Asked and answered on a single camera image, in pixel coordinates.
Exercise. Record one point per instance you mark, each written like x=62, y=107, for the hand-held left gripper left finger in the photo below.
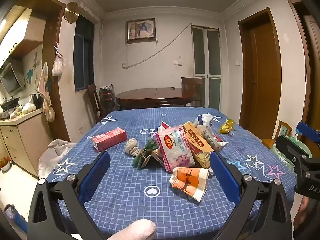
x=95, y=173

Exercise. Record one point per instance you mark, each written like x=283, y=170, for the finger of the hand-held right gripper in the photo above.
x=308, y=131
x=292, y=148

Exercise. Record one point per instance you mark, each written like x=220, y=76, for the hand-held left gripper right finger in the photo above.
x=223, y=177

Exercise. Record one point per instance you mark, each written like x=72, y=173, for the green-lined trash bin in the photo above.
x=282, y=155

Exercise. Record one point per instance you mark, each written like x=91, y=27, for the orange white snack packet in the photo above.
x=190, y=181

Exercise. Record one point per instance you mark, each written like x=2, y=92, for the red and white box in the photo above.
x=110, y=139

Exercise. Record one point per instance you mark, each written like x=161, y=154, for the orange box with red label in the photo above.
x=198, y=145

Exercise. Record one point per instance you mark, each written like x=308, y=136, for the pink tissue packet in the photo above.
x=175, y=147

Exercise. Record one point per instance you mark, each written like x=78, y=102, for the person's right hand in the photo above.
x=303, y=211

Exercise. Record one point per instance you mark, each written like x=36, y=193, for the small light wooden chair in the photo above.
x=280, y=132

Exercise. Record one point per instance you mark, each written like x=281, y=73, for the blue checkered tablecloth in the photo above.
x=130, y=197

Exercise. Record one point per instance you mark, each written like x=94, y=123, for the white cloth heap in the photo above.
x=56, y=152

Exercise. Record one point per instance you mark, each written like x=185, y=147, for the grey cloth ball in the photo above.
x=132, y=148

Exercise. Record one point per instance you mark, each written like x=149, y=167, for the yellow snack packet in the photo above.
x=226, y=126

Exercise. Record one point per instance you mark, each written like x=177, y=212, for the white plastic packet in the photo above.
x=207, y=127

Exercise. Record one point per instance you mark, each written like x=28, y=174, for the green scrubber bundle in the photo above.
x=145, y=155

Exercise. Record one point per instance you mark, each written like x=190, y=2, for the dark wooden chair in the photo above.
x=191, y=85
x=93, y=102

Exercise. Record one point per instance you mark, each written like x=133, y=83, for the brown wooden door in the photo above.
x=262, y=75
x=308, y=55

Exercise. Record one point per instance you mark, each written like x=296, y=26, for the kitchen counter cabinet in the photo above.
x=27, y=140

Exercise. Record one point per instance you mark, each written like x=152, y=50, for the red rack with clutter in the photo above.
x=107, y=97

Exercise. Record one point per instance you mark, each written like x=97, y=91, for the white bag of garlic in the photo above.
x=29, y=108

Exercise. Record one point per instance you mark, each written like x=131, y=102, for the dark wooden dining table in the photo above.
x=155, y=96

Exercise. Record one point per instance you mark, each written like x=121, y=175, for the hanging pink towel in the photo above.
x=44, y=87

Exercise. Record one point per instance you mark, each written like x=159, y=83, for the black cooking pot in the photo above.
x=8, y=103

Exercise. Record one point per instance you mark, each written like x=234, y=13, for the frosted glass door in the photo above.
x=206, y=67

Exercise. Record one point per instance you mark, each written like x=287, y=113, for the hanging white plastic bag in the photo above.
x=57, y=66

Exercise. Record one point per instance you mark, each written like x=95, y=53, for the dark window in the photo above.
x=83, y=55

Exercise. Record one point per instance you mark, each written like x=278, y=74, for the range hood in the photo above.
x=11, y=78

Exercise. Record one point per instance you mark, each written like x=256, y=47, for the framed wall picture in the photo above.
x=140, y=30

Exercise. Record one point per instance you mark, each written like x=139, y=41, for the wall cabinet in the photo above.
x=25, y=30

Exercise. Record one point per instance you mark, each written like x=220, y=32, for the round gold wall clock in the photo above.
x=71, y=12

